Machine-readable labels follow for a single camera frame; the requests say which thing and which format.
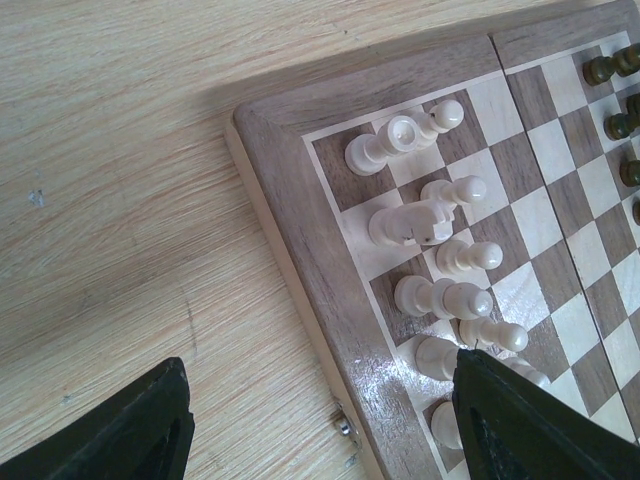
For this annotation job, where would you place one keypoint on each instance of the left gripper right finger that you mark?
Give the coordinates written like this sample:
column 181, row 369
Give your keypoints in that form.
column 513, row 429

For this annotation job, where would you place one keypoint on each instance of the white queen piece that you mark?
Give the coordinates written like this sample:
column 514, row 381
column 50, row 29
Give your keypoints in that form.
column 437, row 358

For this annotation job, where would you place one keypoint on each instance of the white rook far corner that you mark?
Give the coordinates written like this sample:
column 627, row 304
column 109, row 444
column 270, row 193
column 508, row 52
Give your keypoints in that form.
column 367, row 154

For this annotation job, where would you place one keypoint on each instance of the white bishop far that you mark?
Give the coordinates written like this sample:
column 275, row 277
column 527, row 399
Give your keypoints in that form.
column 416, row 296

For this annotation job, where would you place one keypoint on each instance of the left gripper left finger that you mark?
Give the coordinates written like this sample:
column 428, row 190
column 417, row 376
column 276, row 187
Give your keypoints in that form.
column 144, row 431

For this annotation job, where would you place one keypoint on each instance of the white pawn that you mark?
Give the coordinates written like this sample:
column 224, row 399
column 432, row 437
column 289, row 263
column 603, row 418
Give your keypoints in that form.
column 463, row 191
column 456, row 257
column 484, row 332
column 440, row 119

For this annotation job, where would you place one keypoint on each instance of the white king piece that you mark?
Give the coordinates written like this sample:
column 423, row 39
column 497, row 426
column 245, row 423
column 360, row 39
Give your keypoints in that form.
column 444, row 426

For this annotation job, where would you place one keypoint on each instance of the dark rook far corner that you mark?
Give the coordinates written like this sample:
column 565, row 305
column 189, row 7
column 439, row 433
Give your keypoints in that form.
column 627, row 60

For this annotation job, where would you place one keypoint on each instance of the wooden chess board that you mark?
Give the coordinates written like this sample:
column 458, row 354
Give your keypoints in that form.
column 533, row 130

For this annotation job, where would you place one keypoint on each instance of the white knight far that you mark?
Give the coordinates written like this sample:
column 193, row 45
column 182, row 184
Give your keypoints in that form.
column 426, row 222

